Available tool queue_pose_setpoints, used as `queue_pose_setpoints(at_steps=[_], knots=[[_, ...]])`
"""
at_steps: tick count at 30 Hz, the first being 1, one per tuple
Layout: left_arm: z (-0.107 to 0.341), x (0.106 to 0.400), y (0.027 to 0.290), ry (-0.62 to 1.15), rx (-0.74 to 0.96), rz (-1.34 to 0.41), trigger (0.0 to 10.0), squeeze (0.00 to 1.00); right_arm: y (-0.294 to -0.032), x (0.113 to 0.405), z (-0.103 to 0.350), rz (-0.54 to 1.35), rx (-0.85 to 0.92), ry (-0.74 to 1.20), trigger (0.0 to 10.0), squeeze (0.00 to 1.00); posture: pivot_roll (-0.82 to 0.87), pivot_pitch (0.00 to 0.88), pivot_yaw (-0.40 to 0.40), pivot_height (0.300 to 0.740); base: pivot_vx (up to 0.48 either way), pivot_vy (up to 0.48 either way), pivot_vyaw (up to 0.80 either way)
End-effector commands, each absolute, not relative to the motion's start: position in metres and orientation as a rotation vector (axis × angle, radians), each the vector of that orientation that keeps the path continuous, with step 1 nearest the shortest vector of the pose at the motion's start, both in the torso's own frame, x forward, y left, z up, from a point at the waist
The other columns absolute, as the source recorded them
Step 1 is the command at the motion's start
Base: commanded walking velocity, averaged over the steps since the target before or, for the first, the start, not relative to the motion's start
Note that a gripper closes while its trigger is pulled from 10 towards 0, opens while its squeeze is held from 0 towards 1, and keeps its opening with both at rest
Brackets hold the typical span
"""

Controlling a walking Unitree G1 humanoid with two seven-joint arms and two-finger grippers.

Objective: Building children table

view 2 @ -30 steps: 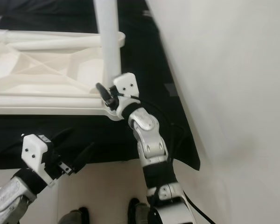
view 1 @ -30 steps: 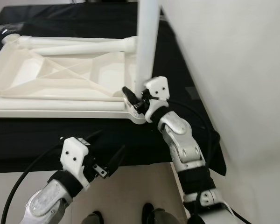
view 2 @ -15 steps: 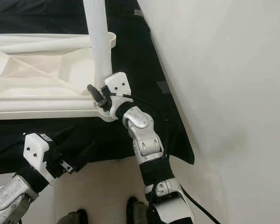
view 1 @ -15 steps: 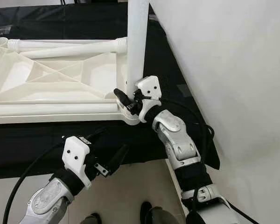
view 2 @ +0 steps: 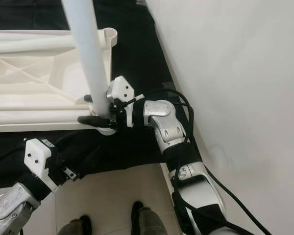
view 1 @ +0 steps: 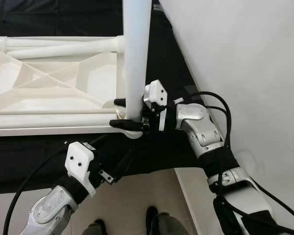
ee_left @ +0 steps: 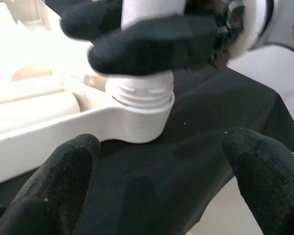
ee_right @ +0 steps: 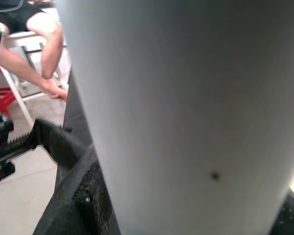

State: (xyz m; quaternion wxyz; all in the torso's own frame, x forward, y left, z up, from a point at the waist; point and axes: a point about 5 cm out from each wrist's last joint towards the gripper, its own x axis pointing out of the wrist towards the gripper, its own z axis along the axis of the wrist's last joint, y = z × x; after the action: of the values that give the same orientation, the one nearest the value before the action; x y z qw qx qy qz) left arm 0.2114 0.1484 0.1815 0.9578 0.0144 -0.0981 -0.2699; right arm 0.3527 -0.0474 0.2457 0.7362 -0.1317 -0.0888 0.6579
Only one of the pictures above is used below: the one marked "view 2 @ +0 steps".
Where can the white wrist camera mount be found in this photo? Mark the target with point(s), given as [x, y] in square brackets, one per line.
[121, 89]
[36, 156]

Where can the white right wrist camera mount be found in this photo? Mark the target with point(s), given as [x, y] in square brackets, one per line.
[121, 89]

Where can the white plastic table top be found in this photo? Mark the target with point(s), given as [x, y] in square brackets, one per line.
[34, 78]

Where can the black tablecloth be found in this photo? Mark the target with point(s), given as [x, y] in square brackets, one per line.
[117, 152]

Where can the grey robot right leg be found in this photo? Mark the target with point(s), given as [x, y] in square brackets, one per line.
[152, 223]

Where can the grey robot leg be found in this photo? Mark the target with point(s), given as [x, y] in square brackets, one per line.
[152, 223]
[76, 228]

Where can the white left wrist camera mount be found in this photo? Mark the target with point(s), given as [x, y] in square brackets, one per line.
[36, 156]

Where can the grey robot left leg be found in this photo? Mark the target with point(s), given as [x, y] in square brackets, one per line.
[76, 228]

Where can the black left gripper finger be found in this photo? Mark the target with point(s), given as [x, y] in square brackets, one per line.
[87, 159]
[58, 137]

